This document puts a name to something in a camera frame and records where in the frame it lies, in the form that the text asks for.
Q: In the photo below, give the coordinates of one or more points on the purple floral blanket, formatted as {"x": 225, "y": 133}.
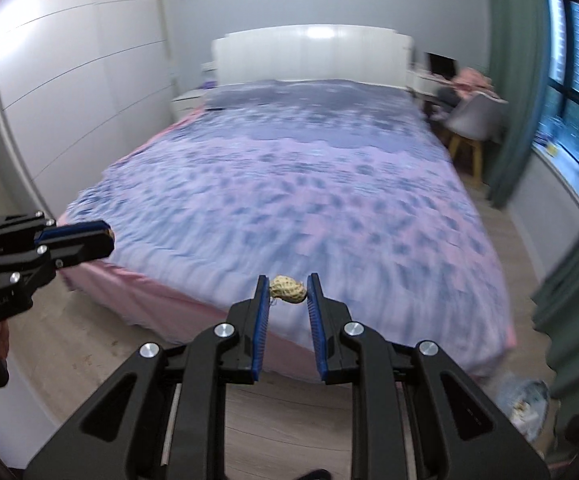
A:
{"x": 294, "y": 185}

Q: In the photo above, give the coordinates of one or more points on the white desk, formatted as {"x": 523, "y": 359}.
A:
{"x": 427, "y": 82}

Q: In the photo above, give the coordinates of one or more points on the black laptop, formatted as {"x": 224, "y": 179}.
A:
{"x": 442, "y": 66}

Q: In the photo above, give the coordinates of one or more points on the light blue waste bin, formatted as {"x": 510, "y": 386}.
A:
{"x": 524, "y": 400}

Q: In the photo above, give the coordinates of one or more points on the white wardrobe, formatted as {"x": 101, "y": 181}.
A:
{"x": 84, "y": 60}

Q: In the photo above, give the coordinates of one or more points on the white nightstand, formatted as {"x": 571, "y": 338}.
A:
{"x": 189, "y": 102}

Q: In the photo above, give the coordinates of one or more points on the bed with pink sheet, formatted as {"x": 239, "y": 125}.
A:
{"x": 169, "y": 305}

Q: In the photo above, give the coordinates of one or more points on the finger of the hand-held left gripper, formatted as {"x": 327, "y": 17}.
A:
{"x": 74, "y": 230}
{"x": 84, "y": 249}

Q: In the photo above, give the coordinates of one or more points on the pink clothes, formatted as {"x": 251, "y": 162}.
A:
{"x": 474, "y": 80}

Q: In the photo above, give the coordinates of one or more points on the tan peanut pod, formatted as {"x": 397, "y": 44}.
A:
{"x": 287, "y": 289}

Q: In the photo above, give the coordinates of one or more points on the white headboard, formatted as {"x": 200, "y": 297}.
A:
{"x": 309, "y": 55}

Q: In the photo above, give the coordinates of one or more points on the person's left hand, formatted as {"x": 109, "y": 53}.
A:
{"x": 1, "y": 340}

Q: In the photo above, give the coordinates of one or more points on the grey white chair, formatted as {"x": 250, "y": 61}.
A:
{"x": 474, "y": 115}

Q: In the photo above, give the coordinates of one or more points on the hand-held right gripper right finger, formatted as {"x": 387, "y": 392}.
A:
{"x": 315, "y": 340}

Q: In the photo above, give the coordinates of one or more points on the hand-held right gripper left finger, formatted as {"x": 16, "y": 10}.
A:
{"x": 262, "y": 340}

